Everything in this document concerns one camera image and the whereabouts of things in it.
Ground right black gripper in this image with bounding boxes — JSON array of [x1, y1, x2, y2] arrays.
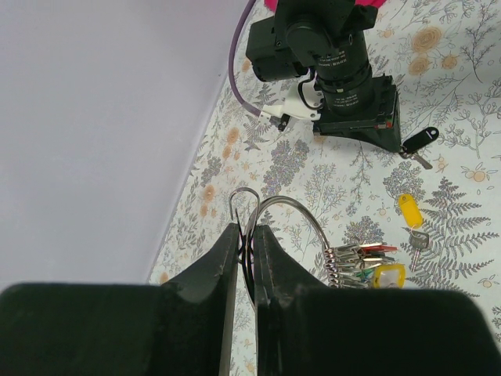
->
[[313, 74, 402, 153]]

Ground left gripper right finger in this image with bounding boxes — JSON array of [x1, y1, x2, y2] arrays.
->
[[254, 226, 500, 375]]

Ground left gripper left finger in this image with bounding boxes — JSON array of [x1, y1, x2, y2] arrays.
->
[[1, 224, 239, 375]]

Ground black key tag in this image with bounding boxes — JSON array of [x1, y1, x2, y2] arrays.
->
[[402, 127, 439, 154]]

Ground yellow key tag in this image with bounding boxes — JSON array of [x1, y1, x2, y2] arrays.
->
[[373, 263, 405, 289], [398, 193, 424, 229]]

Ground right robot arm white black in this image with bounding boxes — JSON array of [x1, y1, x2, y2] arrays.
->
[[246, 1, 402, 153]]

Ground loose silver key left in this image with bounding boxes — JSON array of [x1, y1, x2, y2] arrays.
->
[[399, 152, 433, 170]]

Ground green key tag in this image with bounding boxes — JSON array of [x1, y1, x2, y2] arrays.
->
[[357, 269, 374, 281]]

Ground red window key tag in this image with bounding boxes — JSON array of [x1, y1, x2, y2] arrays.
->
[[359, 243, 398, 261]]

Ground red folded cloth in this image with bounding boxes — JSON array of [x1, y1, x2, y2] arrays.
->
[[264, 0, 387, 11]]

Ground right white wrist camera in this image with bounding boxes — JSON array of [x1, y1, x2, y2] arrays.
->
[[258, 81, 324, 132]]

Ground yellow key tag on ring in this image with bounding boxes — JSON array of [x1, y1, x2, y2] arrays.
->
[[373, 263, 405, 289]]

